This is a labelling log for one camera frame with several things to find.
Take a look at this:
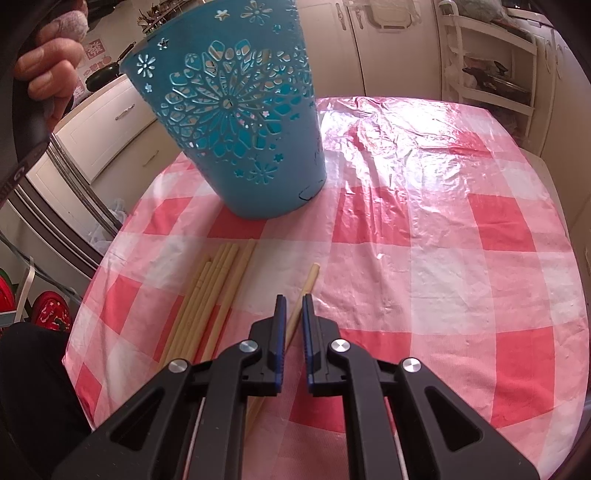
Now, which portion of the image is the cream side cabinet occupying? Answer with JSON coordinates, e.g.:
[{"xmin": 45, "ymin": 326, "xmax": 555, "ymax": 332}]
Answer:
[{"xmin": 531, "ymin": 18, "xmax": 591, "ymax": 160}]

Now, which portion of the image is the cream door cabinet row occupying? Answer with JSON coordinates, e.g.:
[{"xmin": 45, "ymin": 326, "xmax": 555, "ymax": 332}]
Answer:
[{"xmin": 298, "ymin": 0, "xmax": 446, "ymax": 99}]

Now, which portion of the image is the person's dark trouser leg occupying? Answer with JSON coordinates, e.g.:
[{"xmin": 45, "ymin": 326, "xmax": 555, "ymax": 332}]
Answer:
[{"xmin": 0, "ymin": 323, "xmax": 93, "ymax": 480}]

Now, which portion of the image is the red floral cushion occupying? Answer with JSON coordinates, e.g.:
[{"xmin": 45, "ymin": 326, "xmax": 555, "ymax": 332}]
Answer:
[{"xmin": 31, "ymin": 291, "xmax": 73, "ymax": 332}]

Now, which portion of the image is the metal trimmed door frame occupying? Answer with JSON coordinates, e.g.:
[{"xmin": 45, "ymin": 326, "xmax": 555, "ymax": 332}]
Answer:
[{"xmin": 0, "ymin": 131, "xmax": 124, "ymax": 305}]

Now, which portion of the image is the cream drawer cabinet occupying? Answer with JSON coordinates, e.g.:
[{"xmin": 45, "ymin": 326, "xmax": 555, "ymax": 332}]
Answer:
[{"xmin": 54, "ymin": 76, "xmax": 160, "ymax": 183}]

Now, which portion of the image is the red checkered plastic tablecloth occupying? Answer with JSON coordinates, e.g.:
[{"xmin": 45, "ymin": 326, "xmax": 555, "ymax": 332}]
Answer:
[{"xmin": 65, "ymin": 96, "xmax": 587, "ymax": 480}]

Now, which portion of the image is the blue perforated plastic basket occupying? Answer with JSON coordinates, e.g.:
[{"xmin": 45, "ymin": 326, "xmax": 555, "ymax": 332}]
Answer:
[{"xmin": 119, "ymin": 0, "xmax": 328, "ymax": 219}]

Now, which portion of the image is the white door-hung rack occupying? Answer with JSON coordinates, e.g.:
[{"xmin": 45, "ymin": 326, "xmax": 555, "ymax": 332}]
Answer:
[{"xmin": 365, "ymin": 0, "xmax": 423, "ymax": 29}]

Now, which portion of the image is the bunch of bamboo chopsticks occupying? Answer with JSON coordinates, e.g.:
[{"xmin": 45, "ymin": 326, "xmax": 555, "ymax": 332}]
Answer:
[{"xmin": 158, "ymin": 239, "xmax": 258, "ymax": 370}]

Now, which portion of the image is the person's left hand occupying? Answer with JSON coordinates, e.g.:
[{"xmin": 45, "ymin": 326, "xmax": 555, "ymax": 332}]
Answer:
[{"xmin": 13, "ymin": 0, "xmax": 89, "ymax": 121}]

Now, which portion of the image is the red wall sticker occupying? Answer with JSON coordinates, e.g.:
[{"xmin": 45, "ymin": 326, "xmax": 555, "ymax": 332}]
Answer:
[{"xmin": 74, "ymin": 39, "xmax": 114, "ymax": 95}]

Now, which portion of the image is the clear plastic trash bag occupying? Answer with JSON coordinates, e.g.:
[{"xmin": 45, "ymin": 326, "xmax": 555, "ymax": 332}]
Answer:
[{"xmin": 90, "ymin": 198, "xmax": 129, "ymax": 246}]

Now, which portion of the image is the black frying pan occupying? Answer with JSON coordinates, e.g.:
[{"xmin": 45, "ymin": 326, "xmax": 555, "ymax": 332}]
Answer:
[{"xmin": 84, "ymin": 43, "xmax": 136, "ymax": 92}]

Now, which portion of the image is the dark pan with lid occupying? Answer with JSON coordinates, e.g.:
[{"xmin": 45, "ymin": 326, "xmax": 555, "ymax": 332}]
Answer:
[{"xmin": 462, "ymin": 60, "xmax": 532, "ymax": 104}]

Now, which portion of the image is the hanging kitchen utensil rack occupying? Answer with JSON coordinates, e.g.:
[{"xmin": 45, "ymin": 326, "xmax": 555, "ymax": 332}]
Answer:
[{"xmin": 135, "ymin": 0, "xmax": 161, "ymax": 29}]

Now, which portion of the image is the white shelf trolley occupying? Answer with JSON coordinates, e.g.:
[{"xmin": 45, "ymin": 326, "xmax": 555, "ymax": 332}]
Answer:
[{"xmin": 438, "ymin": 0, "xmax": 540, "ymax": 136}]

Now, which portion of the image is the bamboo chopstick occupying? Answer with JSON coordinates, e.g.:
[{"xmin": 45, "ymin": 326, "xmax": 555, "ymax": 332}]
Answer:
[{"xmin": 245, "ymin": 263, "xmax": 321, "ymax": 437}]

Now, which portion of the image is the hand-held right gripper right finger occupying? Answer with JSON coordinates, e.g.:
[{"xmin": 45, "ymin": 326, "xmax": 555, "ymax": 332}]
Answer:
[{"xmin": 301, "ymin": 294, "xmax": 542, "ymax": 480}]

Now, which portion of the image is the red and green cushion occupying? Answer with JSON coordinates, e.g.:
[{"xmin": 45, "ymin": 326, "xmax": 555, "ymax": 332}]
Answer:
[{"xmin": 0, "ymin": 267, "xmax": 18, "ymax": 320}]

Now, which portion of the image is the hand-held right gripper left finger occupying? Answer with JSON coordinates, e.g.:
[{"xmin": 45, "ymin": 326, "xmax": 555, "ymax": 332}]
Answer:
[{"xmin": 50, "ymin": 294, "xmax": 287, "ymax": 480}]

